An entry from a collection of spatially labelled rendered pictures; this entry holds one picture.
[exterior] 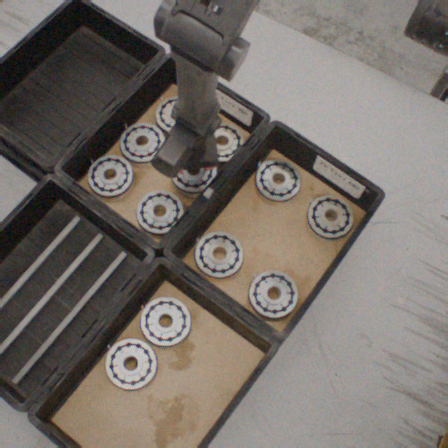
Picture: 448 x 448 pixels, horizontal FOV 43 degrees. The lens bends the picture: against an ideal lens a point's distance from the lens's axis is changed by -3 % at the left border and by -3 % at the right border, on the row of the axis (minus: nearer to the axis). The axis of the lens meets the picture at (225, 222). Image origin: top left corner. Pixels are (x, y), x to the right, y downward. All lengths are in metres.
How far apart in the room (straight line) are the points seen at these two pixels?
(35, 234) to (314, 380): 0.70
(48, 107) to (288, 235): 0.65
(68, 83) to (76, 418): 0.80
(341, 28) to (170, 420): 2.02
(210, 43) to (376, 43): 2.13
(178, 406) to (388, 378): 0.50
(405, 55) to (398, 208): 1.33
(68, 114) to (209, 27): 0.83
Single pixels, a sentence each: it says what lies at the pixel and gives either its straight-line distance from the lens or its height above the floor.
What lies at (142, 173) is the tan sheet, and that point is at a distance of 1.34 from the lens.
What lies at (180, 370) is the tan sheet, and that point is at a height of 0.83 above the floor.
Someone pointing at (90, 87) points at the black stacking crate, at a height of 0.83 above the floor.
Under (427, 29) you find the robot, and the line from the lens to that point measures 1.25.
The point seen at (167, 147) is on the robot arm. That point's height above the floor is 1.10.
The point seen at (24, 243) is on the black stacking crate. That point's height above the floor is 0.83.
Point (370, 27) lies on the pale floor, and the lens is 2.81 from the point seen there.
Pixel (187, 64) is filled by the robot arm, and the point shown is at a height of 1.45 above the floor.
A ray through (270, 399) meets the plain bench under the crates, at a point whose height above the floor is 0.70.
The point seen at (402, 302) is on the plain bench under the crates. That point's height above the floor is 0.70.
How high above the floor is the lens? 2.02
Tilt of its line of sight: 68 degrees down
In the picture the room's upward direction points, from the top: 7 degrees clockwise
